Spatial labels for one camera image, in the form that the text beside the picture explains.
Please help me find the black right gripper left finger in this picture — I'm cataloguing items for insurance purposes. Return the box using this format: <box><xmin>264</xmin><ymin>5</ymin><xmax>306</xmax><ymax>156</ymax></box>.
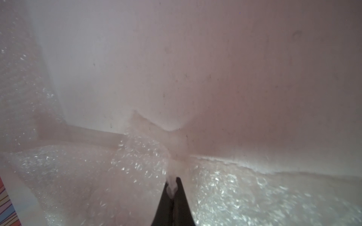
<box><xmin>151</xmin><ymin>182</ymin><xmax>173</xmax><ymax>226</ymax></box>

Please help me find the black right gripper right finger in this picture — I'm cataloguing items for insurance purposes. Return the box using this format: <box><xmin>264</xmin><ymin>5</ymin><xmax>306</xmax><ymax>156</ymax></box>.
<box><xmin>173</xmin><ymin>177</ymin><xmax>196</xmax><ymax>226</ymax></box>

